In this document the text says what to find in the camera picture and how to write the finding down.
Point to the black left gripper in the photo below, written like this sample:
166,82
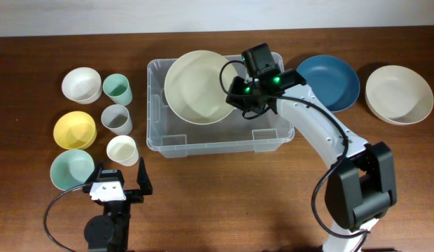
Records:
137,195

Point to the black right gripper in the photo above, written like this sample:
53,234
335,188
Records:
234,101

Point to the beige large bowl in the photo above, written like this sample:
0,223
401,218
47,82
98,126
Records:
194,87
398,95

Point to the dark blue large bowl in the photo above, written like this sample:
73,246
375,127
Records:
333,81

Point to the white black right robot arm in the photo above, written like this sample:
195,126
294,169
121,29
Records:
359,186

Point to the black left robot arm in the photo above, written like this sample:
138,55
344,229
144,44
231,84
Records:
110,230

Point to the cream white cup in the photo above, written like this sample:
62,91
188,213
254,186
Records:
123,150

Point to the mint green small bowl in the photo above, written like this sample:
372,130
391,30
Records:
71,168

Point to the grey cup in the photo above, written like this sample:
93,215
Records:
117,119

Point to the yellow small bowl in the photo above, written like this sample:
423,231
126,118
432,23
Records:
75,130

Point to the clear plastic storage bin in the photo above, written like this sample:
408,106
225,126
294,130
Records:
173,137

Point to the mint green cup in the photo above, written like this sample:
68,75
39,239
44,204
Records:
117,88

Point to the white small bowl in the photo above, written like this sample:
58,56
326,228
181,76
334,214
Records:
82,85

